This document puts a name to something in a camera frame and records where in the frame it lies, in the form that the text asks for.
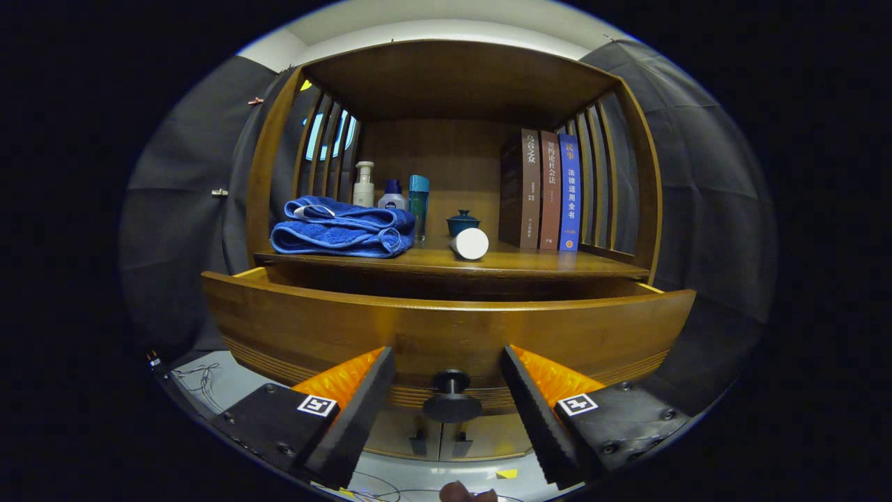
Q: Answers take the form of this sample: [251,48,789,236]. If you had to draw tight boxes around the white pump bottle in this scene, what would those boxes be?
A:
[352,161,376,208]

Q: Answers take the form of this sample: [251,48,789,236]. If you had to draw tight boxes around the thin cable on floor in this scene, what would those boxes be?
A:
[348,471,447,502]

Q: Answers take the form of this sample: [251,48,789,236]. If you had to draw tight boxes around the blue book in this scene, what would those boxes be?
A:
[557,133,582,252]

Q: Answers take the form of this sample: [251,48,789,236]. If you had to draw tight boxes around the dark brown book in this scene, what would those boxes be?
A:
[498,128,542,250]

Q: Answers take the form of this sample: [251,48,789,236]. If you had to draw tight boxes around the clear teal capped bottle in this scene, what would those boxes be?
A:
[408,174,431,243]

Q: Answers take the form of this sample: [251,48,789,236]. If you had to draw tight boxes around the wooden cabinet with slatted sides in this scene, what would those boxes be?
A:
[245,38,663,462]

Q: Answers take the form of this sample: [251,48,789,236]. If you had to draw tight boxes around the white and green tube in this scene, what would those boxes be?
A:
[449,227,490,261]

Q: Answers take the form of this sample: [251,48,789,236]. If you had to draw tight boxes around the bundle of thin white cables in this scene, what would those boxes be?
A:
[171,363,224,412]

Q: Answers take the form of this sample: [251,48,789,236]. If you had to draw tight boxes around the white bottle with blue cap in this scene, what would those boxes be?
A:
[377,179,407,211]

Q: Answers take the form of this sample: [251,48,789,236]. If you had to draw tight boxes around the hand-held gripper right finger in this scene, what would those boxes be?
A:
[500,344,691,489]

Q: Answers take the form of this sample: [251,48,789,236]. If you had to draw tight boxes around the wooden countertop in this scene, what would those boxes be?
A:
[254,234,650,281]

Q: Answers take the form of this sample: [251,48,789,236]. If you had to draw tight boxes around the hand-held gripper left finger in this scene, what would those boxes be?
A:
[213,347,397,490]

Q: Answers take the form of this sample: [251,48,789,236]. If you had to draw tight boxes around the black drawer knob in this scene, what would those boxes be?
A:
[422,370,483,423]

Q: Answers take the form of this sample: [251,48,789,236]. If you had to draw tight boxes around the folded blue towel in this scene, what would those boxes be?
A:
[270,195,417,259]

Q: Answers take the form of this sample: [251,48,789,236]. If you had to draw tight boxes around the blue lidded teacup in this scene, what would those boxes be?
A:
[446,209,482,238]

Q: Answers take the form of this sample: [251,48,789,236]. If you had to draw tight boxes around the wooden drawer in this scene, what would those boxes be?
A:
[202,267,696,412]

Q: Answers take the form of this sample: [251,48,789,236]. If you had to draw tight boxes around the black backdrop cloth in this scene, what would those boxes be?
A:
[118,38,778,419]

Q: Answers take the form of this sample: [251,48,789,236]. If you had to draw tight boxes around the reddish brown book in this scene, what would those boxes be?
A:
[538,131,562,251]

